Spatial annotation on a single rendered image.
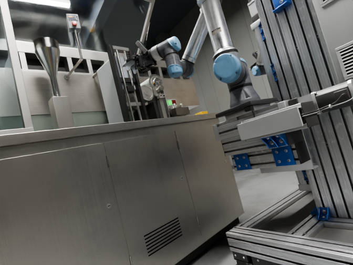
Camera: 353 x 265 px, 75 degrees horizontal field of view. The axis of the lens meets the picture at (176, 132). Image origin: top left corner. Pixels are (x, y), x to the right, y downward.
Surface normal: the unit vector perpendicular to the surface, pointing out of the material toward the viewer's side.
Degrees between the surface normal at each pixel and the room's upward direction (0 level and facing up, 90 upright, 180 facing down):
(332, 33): 90
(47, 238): 90
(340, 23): 90
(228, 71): 98
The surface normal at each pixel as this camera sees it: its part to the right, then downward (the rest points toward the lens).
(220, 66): -0.44, 0.18
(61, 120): 0.67, -0.23
